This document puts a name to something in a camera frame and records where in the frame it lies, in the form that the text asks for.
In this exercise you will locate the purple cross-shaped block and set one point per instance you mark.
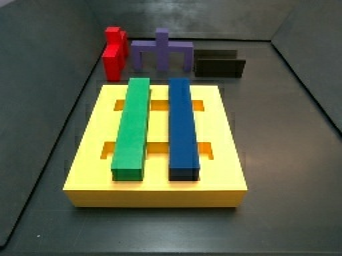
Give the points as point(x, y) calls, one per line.
point(162, 47)

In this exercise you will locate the yellow slotted board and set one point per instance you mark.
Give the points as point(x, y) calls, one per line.
point(220, 186)

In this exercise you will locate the blue long block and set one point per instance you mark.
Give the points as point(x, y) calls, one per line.
point(183, 164)

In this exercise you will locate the green long block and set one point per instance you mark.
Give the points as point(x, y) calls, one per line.
point(128, 157)

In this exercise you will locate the red cross-shaped block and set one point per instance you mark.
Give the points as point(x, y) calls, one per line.
point(115, 53)

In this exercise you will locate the black angle bracket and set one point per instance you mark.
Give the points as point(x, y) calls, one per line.
point(218, 63)

